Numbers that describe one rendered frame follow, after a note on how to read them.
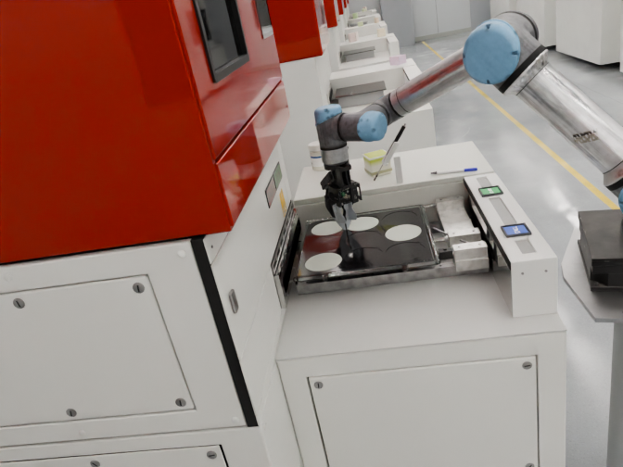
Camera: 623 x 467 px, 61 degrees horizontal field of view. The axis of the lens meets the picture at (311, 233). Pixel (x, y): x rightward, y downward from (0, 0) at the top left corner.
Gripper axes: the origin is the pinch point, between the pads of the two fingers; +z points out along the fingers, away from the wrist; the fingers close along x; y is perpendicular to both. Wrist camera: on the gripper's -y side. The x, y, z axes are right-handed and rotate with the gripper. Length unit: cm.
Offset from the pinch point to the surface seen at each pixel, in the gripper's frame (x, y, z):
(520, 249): 17, 52, -4
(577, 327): 107, -9, 91
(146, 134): -52, 49, -49
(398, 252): 2.7, 24.1, 1.4
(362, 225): 4.7, 2.2, 1.2
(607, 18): 554, -349, 30
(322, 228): -4.8, -5.8, 1.3
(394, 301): -4.9, 32.1, 9.3
